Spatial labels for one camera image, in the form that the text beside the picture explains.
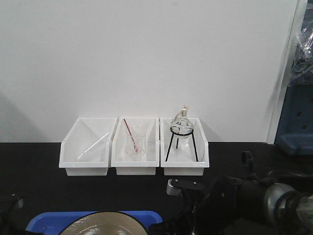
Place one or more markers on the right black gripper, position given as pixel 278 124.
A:
pixel 188 220

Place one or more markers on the black wire tripod stand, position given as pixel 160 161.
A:
pixel 193 144

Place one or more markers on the blue plastic tray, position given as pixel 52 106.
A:
pixel 53 223

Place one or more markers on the clear plastic bag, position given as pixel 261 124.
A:
pixel 302 68

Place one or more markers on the clear glass rod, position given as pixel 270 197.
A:
pixel 95 150

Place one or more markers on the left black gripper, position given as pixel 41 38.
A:
pixel 8 204

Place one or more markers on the white storage bin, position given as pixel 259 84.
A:
pixel 182 161
pixel 83 134
pixel 151 158

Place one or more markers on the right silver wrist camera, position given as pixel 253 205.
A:
pixel 173 187

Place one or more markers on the clear glass beaker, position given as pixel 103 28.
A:
pixel 139 138

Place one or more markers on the red glass stirring rod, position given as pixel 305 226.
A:
pixel 129 132

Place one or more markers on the middle white storage bin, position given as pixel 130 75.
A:
pixel 151 158

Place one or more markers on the blue plastic crate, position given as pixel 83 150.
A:
pixel 295 130

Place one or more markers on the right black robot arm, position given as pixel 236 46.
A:
pixel 265 201

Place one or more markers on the round glass flask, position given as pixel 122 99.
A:
pixel 181 126

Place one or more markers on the right white storage bin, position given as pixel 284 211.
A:
pixel 182 161

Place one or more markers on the left white storage bin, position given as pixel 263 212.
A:
pixel 83 134

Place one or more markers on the beige plate with black rim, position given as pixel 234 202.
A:
pixel 105 223

